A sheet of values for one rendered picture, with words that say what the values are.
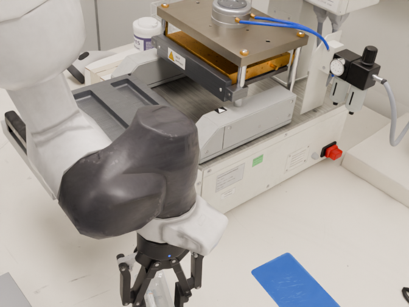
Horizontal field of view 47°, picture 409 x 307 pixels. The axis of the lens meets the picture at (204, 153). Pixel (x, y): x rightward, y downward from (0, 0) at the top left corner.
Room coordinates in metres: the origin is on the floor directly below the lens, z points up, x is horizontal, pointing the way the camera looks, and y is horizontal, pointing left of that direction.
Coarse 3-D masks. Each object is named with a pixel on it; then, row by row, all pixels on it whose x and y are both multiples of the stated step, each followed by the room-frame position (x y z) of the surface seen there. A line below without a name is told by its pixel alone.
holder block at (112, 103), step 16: (112, 80) 0.84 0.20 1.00; (128, 80) 0.85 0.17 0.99; (80, 96) 0.78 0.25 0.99; (96, 96) 0.78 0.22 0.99; (112, 96) 0.78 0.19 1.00; (128, 96) 0.81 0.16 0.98; (144, 96) 0.80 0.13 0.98; (160, 96) 0.79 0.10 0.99; (96, 112) 0.74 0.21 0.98; (112, 112) 0.73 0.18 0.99; (128, 112) 0.73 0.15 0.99; (112, 128) 0.69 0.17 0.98
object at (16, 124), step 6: (6, 114) 0.67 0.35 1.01; (12, 114) 0.67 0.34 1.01; (6, 120) 0.67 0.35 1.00; (12, 120) 0.65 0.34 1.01; (18, 120) 0.65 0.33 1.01; (12, 126) 0.64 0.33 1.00; (18, 126) 0.64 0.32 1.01; (24, 126) 0.64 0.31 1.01; (18, 132) 0.62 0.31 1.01; (24, 132) 0.62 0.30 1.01; (18, 138) 0.63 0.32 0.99; (24, 138) 0.61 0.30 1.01; (24, 144) 0.61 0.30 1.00
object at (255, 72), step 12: (168, 36) 0.94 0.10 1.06; (180, 36) 0.94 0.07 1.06; (192, 48) 0.88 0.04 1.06; (204, 48) 0.89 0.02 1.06; (204, 60) 0.84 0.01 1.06; (216, 60) 0.84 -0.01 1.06; (228, 60) 0.84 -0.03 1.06; (264, 60) 0.86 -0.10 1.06; (276, 60) 0.87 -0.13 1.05; (288, 60) 0.90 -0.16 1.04; (228, 72) 0.80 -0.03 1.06; (252, 72) 0.83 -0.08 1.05; (264, 72) 0.86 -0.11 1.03; (276, 72) 0.88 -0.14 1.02
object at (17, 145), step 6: (6, 126) 0.69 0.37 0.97; (6, 132) 0.68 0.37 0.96; (12, 132) 0.67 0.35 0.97; (12, 138) 0.66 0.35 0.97; (12, 144) 0.67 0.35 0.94; (18, 144) 0.64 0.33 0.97; (18, 150) 0.64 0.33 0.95; (24, 150) 0.62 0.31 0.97; (24, 156) 0.62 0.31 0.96; (30, 168) 0.60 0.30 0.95; (36, 174) 0.58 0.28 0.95; (42, 180) 0.56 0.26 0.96; (48, 192) 0.55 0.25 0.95; (54, 198) 0.54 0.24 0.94
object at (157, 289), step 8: (160, 272) 0.54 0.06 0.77; (152, 280) 0.52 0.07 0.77; (160, 280) 0.52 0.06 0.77; (152, 288) 0.50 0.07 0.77; (160, 288) 0.51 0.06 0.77; (168, 288) 0.51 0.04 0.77; (144, 296) 0.49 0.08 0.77; (152, 296) 0.49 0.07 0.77; (160, 296) 0.49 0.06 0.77; (168, 296) 0.49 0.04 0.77; (152, 304) 0.47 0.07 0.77; (160, 304) 0.47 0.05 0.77; (168, 304) 0.47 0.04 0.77
